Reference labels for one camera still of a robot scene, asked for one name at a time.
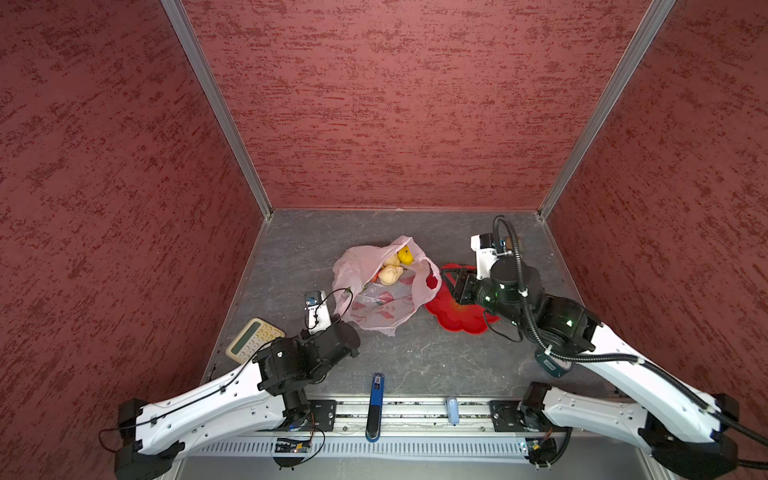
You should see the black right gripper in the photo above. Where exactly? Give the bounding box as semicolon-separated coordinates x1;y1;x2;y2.
438;266;528;326

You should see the beige garlic bulb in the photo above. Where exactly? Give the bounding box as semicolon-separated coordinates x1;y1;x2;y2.
383;253;401;266
377;265;405;286

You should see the pink printed plastic bag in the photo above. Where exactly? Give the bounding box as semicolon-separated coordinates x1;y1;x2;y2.
332;236;442;336

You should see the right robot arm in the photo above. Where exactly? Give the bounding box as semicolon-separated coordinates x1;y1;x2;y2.
442;255;741;479

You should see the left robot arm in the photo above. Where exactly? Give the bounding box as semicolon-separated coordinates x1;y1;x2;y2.
114;322;361;479

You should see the red flower-shaped plate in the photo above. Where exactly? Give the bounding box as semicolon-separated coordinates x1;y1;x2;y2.
425;281;500;335

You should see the plaid fabric pouch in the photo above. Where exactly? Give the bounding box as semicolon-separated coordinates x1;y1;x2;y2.
505;236;522;256

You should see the yellow lemon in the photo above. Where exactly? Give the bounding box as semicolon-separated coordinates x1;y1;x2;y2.
397;246;414;265

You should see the small light blue cylinder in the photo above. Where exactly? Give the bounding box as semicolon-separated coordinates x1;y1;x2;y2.
445;397;460;426

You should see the round teal gauge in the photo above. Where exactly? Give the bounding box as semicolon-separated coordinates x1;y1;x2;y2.
535;350;573;378

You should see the beige calculator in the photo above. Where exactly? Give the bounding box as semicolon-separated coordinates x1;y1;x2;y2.
225;318;285;364

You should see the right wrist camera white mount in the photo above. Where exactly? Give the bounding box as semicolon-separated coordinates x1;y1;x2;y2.
470;233;509;280

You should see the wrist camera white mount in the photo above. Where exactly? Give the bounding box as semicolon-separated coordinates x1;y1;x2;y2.
470;233;509;280
304;291;331;334

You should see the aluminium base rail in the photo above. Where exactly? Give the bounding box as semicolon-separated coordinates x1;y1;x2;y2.
161;392;679;480

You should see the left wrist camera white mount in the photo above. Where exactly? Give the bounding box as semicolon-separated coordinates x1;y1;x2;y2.
304;291;331;334

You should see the blue black handled tool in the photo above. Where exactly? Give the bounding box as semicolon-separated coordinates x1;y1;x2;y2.
365;373;385;443

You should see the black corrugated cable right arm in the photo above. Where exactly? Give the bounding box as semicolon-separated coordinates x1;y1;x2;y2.
491;214;768;448

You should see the aluminium corner post right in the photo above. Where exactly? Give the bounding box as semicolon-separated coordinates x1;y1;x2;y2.
538;0;676;222

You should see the aluminium corner post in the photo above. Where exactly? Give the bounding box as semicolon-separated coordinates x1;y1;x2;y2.
161;0;274;221
538;0;676;222

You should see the aluminium corner post left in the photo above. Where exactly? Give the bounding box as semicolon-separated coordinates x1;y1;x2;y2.
161;0;274;221

